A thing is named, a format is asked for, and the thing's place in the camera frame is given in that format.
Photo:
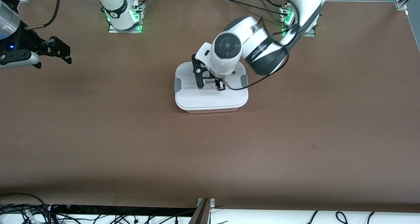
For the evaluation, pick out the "white box lid grey clips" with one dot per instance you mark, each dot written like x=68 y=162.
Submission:
x=210 y=100

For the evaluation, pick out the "brown paper table cover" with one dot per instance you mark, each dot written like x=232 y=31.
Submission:
x=210 y=158

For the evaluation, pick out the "small metal bracket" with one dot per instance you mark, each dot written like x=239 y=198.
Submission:
x=212 y=201

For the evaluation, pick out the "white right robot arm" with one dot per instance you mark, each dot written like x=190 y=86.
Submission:
x=113 y=4

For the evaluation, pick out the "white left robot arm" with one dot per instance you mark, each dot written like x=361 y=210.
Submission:
x=262 y=36

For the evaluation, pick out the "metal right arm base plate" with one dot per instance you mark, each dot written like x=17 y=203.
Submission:
x=124 y=31

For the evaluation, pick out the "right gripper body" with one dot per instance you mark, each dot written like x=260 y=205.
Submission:
x=29 y=40

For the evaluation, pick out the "pink translucent plastic box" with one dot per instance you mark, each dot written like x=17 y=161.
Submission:
x=210 y=111

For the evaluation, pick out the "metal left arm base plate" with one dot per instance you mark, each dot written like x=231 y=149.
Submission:
x=311 y=33

